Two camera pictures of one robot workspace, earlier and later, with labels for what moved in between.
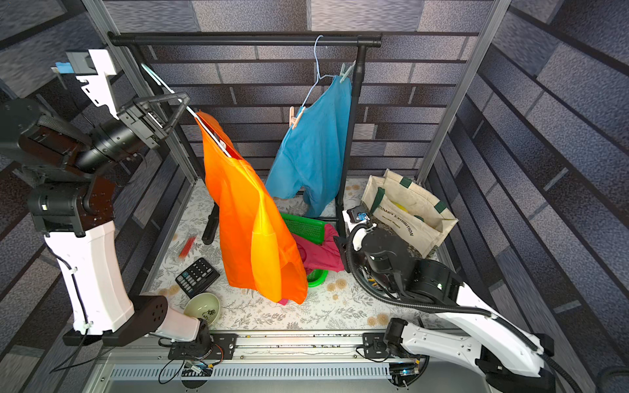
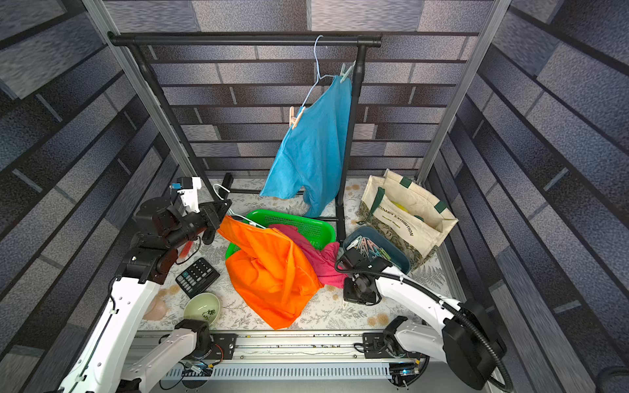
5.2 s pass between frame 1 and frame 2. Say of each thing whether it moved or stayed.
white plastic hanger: moved
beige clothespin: stayed
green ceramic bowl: stayed
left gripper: moved
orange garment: moved
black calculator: stayed
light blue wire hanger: stayed
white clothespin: stayed
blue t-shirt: stayed
